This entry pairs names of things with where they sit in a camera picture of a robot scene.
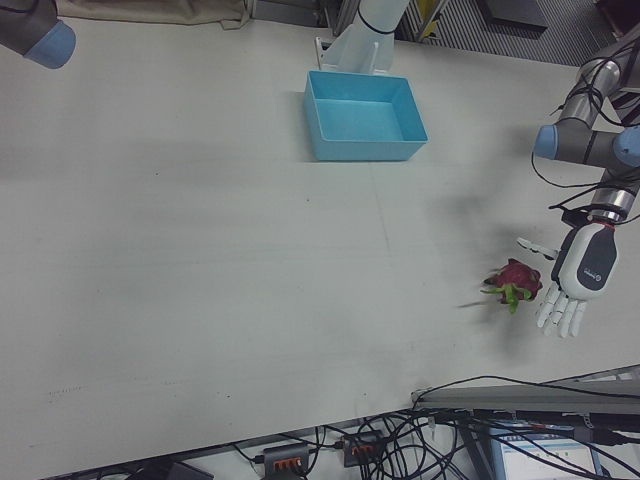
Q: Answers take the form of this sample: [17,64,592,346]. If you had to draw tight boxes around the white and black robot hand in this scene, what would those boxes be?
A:
[516,222,622,340]

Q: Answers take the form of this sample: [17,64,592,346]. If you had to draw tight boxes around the red dragon fruit green leaves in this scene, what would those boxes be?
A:
[479,257,544,315]

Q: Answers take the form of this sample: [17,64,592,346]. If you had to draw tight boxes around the grey aluminium profile bar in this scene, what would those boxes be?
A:
[412,364,640,416]

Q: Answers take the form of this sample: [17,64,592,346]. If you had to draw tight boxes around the computer monitor screen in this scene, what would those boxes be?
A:
[489,424,609,480]

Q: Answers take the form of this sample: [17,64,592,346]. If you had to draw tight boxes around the black ribbed mat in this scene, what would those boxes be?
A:
[392,0,619,67]

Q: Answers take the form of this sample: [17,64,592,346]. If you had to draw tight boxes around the black box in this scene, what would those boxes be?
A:
[477,0,549,39]

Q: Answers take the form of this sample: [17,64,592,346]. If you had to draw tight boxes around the grey USB hub orange ports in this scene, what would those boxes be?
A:
[262,442,314,474]
[341,433,385,467]

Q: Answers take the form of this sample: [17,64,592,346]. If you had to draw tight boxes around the light blue plastic bin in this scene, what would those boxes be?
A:
[301,69,431,163]

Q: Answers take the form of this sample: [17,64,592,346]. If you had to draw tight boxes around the beige cloth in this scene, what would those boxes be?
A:
[54,0,249,27]

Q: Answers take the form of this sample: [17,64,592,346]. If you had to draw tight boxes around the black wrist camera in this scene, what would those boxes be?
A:
[559,207,592,227]

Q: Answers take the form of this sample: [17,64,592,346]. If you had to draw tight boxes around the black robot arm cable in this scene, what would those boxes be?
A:
[530,49,640,224]

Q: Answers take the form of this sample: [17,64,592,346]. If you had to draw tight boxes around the long black cable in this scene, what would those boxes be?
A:
[414,374,640,402]

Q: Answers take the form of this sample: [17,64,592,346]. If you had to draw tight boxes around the silver robot arm with cables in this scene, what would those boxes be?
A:
[532,39,640,224]

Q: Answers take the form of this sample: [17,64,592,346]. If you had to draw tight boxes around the tangle of black cables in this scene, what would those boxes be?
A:
[319,407,501,480]

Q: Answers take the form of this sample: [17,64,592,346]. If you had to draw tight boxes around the yellow black frame strut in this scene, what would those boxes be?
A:
[413,0,451,44]

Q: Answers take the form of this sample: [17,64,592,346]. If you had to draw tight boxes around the white pedestal stand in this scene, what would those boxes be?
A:
[313,0,412,76]

